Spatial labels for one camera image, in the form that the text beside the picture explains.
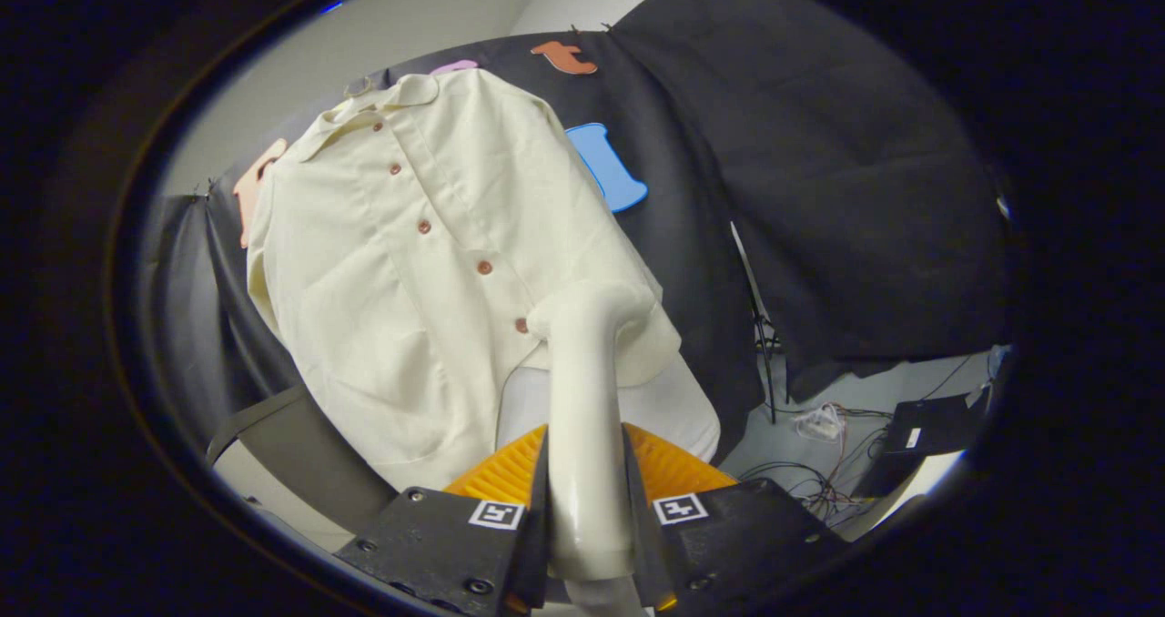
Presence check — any small white adapter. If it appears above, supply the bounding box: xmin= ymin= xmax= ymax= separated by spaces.
xmin=796 ymin=405 xmax=846 ymax=442

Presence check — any cream button-up shirt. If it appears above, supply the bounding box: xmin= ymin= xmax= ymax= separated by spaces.
xmin=246 ymin=69 xmax=682 ymax=491

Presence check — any backdrop stand pole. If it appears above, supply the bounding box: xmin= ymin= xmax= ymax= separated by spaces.
xmin=731 ymin=223 xmax=779 ymax=422

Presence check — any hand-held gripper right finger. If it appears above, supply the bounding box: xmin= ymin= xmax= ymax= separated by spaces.
xmin=622 ymin=422 xmax=847 ymax=617

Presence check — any white cabinet with grey top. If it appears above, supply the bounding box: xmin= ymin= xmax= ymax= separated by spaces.
xmin=205 ymin=385 xmax=401 ymax=545

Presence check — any tangle of floor cables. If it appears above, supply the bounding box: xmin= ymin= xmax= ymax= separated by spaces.
xmin=735 ymin=353 xmax=975 ymax=525

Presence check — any white padded garment board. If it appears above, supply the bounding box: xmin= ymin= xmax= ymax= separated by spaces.
xmin=496 ymin=353 xmax=722 ymax=463

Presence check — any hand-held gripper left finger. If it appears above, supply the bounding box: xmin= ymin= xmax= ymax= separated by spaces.
xmin=335 ymin=424 xmax=550 ymax=617

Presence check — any white garment steamer with hose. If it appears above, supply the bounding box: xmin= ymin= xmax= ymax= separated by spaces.
xmin=528 ymin=278 xmax=656 ymax=617

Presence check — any black box on floor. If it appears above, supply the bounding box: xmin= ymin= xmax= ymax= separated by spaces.
xmin=878 ymin=394 xmax=979 ymax=459

